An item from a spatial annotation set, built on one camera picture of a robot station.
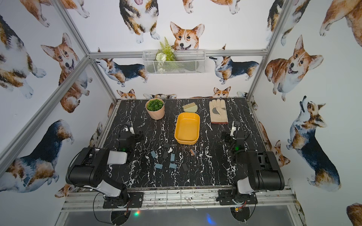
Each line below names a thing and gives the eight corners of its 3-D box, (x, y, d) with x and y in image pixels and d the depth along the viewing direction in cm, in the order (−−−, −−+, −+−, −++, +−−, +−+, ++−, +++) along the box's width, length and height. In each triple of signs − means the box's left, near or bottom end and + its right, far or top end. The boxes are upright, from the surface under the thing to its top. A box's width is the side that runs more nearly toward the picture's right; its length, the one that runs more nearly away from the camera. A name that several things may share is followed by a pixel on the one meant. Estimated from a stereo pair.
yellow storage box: (174, 145, 96) (173, 140, 91) (176, 117, 112) (176, 112, 107) (200, 145, 96) (201, 140, 91) (199, 117, 112) (199, 112, 107)
